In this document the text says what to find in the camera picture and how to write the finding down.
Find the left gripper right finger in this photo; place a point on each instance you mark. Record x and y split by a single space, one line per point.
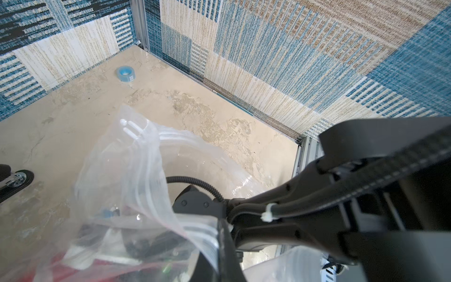
229 269

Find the clear plastic vacuum bag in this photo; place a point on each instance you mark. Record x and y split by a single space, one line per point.
152 193

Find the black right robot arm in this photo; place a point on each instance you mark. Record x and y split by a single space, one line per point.
379 196

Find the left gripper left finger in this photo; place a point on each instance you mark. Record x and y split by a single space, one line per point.
14 182

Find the aluminium front rail frame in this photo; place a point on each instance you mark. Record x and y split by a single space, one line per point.
308 150

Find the blue tape roll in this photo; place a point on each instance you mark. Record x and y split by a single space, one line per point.
126 74

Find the red trousers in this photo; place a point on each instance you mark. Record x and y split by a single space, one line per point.
80 267

